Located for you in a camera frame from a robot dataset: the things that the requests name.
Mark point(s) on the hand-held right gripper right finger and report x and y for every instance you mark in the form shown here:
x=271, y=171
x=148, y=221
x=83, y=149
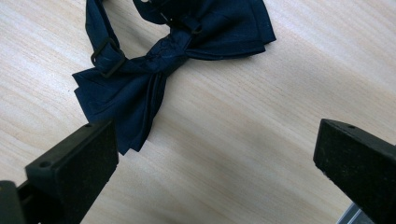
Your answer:
x=358, y=161

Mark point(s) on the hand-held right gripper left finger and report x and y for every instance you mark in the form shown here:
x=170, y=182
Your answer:
x=77, y=168

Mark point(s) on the navy blue bow tie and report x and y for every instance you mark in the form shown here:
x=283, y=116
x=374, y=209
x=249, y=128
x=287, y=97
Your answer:
x=130, y=90

